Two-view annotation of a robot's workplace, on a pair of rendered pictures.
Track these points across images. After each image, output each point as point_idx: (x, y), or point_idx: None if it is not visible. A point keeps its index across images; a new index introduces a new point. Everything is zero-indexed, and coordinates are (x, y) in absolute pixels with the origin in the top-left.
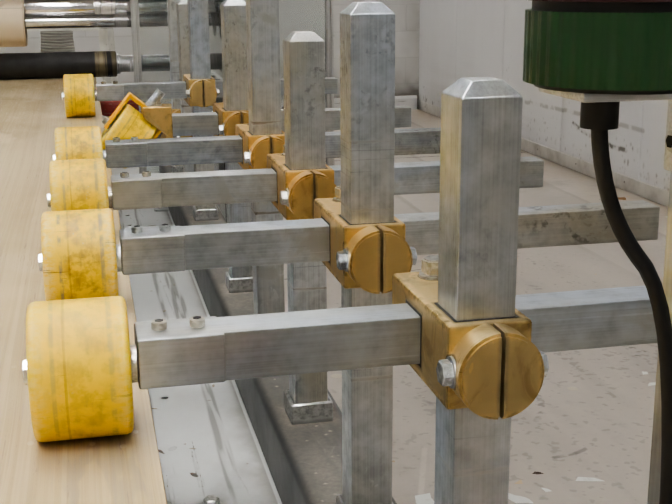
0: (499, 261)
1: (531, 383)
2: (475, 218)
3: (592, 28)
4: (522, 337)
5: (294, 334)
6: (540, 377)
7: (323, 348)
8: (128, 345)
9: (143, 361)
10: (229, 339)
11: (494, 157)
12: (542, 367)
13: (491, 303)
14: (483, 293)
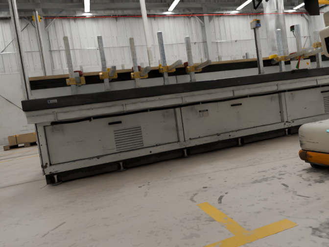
0: (316, 39)
1: (315, 45)
2: (314, 37)
3: (290, 29)
4: (315, 42)
5: (310, 46)
6: (316, 44)
7: (312, 47)
8: (302, 48)
9: (303, 49)
10: (307, 47)
11: (315, 34)
12: (316, 44)
13: (316, 41)
14: (315, 41)
